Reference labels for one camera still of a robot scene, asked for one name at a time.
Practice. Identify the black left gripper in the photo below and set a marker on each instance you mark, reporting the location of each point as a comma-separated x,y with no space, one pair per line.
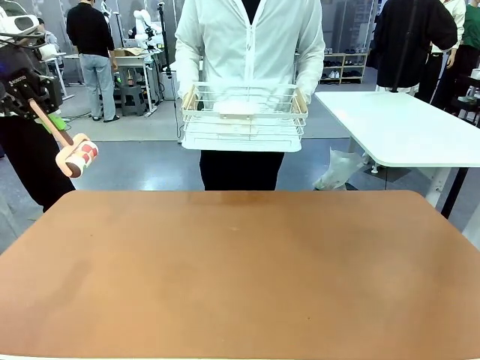
35,88

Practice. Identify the pink lint roller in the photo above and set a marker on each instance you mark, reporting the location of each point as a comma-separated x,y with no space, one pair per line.
77,157

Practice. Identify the white drip tray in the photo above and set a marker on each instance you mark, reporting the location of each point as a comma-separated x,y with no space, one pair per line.
242,145

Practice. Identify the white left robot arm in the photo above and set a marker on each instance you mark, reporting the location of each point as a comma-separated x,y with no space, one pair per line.
18,22

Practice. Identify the person's left forearm white sleeve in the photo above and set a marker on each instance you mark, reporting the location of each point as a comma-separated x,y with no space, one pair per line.
313,63

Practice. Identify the person's right forearm white sleeve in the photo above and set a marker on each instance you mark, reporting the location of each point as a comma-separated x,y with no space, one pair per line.
187,63

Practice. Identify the person in green jacket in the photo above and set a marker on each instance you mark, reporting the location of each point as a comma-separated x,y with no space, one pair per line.
30,161

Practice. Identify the person in black top, jeans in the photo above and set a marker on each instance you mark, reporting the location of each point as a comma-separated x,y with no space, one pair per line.
90,37

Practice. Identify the grey step stool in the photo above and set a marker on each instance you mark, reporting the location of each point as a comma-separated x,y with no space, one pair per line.
132,100

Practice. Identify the cardboard box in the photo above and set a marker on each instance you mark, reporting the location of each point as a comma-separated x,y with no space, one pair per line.
129,52

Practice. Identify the white background desk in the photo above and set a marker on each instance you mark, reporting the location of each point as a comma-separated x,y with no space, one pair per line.
146,75

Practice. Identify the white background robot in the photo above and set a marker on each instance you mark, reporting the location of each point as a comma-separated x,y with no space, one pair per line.
144,28

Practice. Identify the black tripod pole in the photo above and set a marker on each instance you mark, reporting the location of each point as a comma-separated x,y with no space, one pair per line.
164,37

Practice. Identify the white plastic cutlery holder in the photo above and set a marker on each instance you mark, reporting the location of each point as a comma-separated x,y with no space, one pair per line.
238,108

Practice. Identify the person in white jacket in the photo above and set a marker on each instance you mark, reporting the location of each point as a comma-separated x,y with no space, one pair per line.
247,41

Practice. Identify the clear plastic bag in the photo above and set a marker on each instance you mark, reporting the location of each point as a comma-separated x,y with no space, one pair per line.
337,170

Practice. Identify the wooden shoe rack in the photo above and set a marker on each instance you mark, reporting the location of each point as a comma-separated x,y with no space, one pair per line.
343,67

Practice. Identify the white side table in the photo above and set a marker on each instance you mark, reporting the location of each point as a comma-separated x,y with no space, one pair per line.
405,127

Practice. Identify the person in black coat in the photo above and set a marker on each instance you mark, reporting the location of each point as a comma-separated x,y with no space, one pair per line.
408,41

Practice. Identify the person in cream top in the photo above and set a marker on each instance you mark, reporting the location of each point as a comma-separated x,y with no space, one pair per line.
440,67

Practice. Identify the person in green top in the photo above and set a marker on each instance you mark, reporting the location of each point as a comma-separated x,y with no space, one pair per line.
470,37

